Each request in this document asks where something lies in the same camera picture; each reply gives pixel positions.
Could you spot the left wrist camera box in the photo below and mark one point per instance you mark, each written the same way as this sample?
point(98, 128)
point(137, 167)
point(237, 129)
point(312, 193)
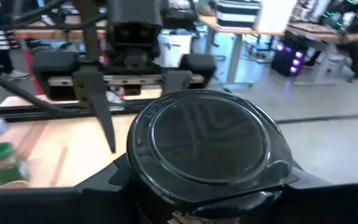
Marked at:
point(135, 34)

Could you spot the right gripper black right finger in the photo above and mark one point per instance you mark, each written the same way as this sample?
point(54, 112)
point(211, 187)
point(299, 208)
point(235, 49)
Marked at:
point(331, 205)

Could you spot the black-lid orange spice bottle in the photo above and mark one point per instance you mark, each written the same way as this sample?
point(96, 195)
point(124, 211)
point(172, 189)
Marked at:
point(210, 140)

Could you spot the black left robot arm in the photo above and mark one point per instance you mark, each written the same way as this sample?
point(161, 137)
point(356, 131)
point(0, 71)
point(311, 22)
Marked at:
point(135, 12)

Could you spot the wooden office desk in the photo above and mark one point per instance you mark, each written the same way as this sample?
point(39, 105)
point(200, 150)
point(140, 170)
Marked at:
point(291, 31)

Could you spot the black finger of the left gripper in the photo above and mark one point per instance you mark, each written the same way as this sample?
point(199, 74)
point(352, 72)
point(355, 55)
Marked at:
point(177, 81)
point(95, 90)

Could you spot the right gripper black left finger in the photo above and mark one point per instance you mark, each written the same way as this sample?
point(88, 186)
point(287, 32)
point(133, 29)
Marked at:
point(57, 207)

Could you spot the green-lid oregano glass jar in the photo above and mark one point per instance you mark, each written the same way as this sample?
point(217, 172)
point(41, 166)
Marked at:
point(6, 168)

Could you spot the computer tower with purple lights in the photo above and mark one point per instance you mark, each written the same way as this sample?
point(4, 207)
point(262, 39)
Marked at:
point(287, 60)

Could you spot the black metal table frame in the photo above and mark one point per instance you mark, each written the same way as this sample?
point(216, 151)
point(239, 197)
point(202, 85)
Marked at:
point(26, 112)

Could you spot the black and white striped box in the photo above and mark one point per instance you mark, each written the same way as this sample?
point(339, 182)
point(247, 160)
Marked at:
point(238, 14)

